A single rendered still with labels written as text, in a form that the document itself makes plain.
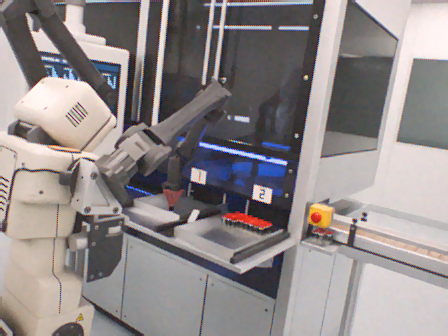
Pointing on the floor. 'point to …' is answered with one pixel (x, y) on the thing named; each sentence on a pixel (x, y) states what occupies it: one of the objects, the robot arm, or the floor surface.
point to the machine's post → (309, 161)
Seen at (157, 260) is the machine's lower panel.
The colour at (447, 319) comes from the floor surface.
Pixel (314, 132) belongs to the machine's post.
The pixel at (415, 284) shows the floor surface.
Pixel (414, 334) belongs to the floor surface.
